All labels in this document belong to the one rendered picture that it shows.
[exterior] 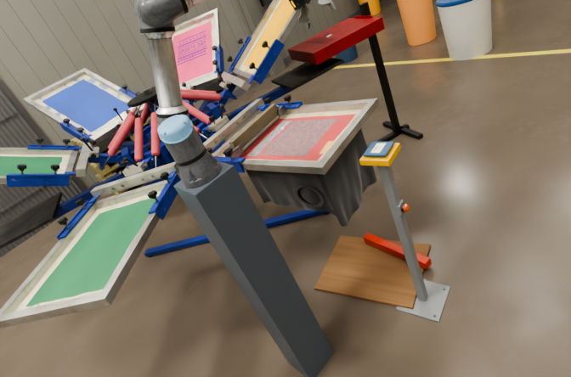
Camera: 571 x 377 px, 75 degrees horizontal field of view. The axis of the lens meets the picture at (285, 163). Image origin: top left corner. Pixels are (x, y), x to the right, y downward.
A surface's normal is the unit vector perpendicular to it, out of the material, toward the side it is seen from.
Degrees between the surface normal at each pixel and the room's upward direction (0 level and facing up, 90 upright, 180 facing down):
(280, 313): 90
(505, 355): 0
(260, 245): 90
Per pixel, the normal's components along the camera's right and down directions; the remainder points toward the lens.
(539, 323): -0.37, -0.81
